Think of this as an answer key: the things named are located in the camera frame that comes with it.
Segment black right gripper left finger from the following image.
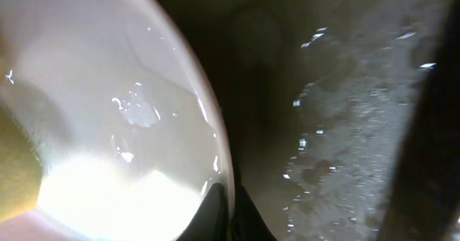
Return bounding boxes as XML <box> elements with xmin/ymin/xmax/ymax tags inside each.
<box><xmin>177</xmin><ymin>183</ymin><xmax>229</xmax><ymax>241</ymax></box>

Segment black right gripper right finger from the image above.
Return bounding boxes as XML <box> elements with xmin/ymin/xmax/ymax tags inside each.
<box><xmin>231</xmin><ymin>185</ymin><xmax>277</xmax><ymax>241</ymax></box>

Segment white plate pink rim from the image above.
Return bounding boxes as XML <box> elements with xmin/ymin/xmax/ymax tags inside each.
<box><xmin>1</xmin><ymin>0</ymin><xmax>234</xmax><ymax>240</ymax></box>

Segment green yellow sponge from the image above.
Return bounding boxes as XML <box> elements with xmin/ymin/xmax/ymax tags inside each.
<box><xmin>1</xmin><ymin>107</ymin><xmax>43</xmax><ymax>222</ymax></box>

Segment large brown serving tray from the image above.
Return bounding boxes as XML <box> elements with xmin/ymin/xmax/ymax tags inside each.
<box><xmin>158</xmin><ymin>0</ymin><xmax>459</xmax><ymax>240</ymax></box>

